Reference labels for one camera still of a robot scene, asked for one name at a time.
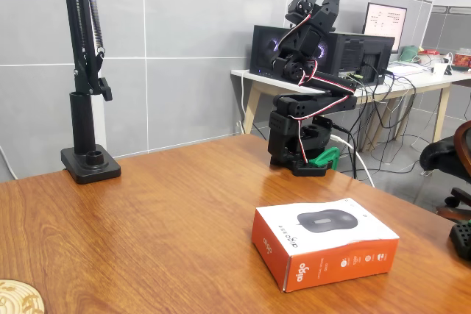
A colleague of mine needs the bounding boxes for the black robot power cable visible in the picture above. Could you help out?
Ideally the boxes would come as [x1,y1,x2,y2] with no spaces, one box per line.
[330,122,358,179]

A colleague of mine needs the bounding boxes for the green bag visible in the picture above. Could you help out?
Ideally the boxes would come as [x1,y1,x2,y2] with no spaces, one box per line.
[399,45,422,63]

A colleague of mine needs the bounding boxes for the white desk cable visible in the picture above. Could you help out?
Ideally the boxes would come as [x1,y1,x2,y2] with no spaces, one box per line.
[239,70,247,135]

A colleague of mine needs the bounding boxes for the computer monitor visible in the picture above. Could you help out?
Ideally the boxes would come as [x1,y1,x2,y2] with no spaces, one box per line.
[361,1,408,54]

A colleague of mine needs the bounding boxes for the black computer case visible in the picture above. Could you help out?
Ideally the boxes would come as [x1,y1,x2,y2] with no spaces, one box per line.
[249,24,396,86]

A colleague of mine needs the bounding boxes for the white desk wooden legs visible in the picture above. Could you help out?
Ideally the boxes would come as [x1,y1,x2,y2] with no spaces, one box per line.
[230,59,471,146]

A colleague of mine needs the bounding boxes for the round wooden coaster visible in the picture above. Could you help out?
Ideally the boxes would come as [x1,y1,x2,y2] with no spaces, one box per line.
[0,279,46,314]

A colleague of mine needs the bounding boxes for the white wall cable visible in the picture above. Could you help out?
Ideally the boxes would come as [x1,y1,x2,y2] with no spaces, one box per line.
[0,143,18,181]

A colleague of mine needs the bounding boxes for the red white servo cable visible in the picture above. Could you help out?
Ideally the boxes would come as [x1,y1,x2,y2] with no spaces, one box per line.
[274,25,357,165]

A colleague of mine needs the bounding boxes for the black perforated arm base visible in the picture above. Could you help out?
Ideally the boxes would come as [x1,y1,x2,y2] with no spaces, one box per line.
[448,218,471,260]

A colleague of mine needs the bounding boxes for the red tin box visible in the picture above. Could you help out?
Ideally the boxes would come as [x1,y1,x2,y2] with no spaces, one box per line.
[452,51,471,71]

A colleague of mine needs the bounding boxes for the orange white mouse box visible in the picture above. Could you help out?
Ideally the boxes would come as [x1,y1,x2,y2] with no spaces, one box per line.
[251,197,401,293]

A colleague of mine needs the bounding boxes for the green table clamp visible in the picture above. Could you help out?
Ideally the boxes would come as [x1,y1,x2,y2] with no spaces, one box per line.
[307,146,341,171]

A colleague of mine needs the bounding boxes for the white robot usb cable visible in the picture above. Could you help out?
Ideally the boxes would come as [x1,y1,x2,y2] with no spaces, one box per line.
[330,135,376,189]

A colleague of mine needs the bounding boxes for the black stand clamp base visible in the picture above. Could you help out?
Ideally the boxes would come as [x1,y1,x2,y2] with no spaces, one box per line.
[60,90,122,185]

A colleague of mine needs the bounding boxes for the black office chair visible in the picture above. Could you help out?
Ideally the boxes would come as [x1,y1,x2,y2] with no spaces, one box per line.
[419,120,471,224]

